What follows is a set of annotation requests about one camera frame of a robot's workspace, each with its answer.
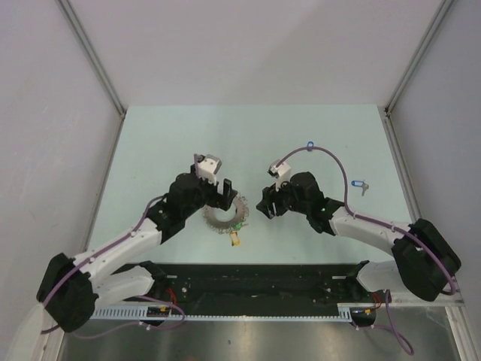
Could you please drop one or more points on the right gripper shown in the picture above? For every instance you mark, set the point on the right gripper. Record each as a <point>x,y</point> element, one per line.
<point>270,196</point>

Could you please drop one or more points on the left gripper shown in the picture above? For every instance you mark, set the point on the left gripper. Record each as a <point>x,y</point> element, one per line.
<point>221,201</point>

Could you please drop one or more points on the metal disc keyring holder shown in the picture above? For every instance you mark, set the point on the metal disc keyring holder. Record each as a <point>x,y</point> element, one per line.
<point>223,221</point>

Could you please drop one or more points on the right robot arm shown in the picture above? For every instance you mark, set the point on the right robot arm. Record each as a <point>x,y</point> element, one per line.
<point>423,263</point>

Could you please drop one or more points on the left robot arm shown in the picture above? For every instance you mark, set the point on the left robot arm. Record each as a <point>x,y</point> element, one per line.
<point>73,288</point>

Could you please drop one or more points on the yellow key tag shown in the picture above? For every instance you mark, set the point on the yellow key tag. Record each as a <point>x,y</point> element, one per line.
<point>235,240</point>

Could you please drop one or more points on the light blue tagged key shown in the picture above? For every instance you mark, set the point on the light blue tagged key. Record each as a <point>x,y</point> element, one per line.
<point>361,184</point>

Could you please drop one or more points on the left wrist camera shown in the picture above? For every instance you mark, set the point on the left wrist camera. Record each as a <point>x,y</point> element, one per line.
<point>206,167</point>

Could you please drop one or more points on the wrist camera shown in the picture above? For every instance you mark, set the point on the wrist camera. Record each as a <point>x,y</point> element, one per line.
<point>281,172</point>
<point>206,167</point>

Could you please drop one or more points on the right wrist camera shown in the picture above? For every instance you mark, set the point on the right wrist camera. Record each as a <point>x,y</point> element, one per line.
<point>281,172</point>

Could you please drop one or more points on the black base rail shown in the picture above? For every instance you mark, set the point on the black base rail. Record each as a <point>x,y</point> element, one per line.
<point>256,290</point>

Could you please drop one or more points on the white slotted cable duct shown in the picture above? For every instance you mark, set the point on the white slotted cable duct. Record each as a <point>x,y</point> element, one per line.
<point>162,313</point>

